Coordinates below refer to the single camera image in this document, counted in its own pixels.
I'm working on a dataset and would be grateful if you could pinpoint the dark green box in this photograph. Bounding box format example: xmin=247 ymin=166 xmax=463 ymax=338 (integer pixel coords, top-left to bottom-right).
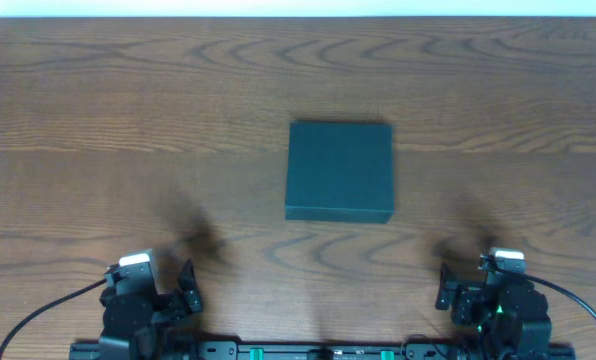
xmin=285 ymin=121 xmax=395 ymax=224

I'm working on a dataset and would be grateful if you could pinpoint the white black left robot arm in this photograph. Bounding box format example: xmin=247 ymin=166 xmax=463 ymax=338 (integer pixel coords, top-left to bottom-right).
xmin=99 ymin=253 xmax=203 ymax=359

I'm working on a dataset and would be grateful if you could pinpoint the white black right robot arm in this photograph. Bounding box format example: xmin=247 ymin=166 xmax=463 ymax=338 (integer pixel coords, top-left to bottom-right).
xmin=435 ymin=256 xmax=552 ymax=359

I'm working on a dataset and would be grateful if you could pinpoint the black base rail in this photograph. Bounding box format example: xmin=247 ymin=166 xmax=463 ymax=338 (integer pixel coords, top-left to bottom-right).
xmin=68 ymin=341 xmax=577 ymax=360

